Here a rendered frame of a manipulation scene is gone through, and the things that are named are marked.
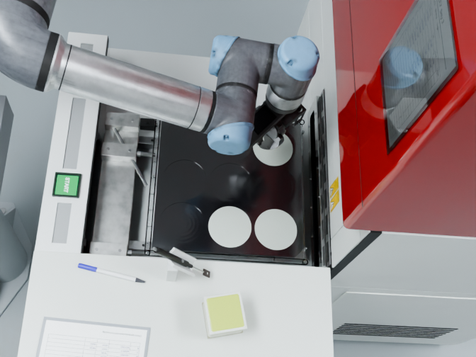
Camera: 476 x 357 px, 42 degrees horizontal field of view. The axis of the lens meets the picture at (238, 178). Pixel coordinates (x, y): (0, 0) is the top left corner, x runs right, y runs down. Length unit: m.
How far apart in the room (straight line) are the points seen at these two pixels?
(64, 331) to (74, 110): 0.50
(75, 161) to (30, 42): 0.47
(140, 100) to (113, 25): 1.79
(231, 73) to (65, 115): 0.50
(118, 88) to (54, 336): 0.53
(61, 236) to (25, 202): 1.09
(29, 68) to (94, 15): 1.84
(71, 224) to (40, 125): 1.24
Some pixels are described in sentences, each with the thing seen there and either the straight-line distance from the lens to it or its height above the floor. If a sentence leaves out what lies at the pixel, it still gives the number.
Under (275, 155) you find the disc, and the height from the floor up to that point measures 0.90.
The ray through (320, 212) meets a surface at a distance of 1.44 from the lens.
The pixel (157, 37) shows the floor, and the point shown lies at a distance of 2.77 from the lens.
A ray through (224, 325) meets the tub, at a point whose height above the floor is 1.03.
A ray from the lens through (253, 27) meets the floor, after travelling 2.85.
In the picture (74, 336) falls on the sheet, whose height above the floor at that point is 0.97.
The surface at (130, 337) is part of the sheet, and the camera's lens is 1.30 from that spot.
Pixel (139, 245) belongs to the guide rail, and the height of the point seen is 0.85.
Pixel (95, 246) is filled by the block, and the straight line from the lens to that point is 1.41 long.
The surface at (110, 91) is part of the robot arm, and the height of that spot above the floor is 1.37.
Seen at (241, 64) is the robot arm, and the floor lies 1.33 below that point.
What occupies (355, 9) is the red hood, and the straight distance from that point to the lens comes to 1.19.
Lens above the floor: 2.25
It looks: 65 degrees down
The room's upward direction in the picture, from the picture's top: 19 degrees clockwise
